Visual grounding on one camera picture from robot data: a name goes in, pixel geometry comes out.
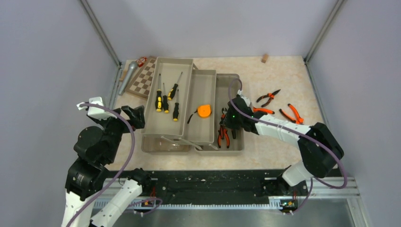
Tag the black yellow medium screwdriver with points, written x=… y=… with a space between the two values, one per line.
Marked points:
x=165 y=104

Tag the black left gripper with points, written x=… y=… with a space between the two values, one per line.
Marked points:
x=137 y=119

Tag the small wooden block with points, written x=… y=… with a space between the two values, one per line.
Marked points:
x=264 y=58

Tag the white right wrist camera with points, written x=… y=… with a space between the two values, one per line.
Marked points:
x=244 y=95

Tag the orange long-nose pliers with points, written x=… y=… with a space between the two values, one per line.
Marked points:
x=270 y=97

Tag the aluminium frame rail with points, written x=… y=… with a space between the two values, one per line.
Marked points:
x=316 y=189

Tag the large orange combination pliers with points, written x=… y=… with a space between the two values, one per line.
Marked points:
x=267 y=111

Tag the black yellow large screwdriver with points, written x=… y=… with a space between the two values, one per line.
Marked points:
x=158 y=102

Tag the orange black end pliers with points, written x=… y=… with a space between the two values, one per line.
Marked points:
x=224 y=122

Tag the orange tape measure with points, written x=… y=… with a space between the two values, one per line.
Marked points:
x=203 y=111

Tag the black yellow small screwdriver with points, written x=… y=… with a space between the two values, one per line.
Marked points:
x=173 y=91

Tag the wooden chessboard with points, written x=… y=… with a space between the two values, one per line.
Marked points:
x=140 y=83

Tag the translucent beige tool box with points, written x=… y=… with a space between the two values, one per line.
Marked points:
x=196 y=87

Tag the red small snack packet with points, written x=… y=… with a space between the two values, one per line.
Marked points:
x=141 y=61

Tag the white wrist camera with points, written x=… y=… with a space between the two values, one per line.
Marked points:
x=95 y=112
x=244 y=95

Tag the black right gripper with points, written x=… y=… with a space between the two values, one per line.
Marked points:
x=227 y=122

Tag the small orange needle-nose pliers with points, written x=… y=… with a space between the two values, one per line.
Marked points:
x=223 y=136

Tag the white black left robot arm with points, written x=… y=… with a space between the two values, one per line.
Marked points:
x=96 y=148

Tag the black yellow long screwdriver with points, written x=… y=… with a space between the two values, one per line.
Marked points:
x=176 y=107

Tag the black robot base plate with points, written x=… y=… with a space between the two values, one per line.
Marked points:
x=220 y=187

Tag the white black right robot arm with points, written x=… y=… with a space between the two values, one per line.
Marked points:
x=318 y=148

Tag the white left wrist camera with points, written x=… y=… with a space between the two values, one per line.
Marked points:
x=95 y=112

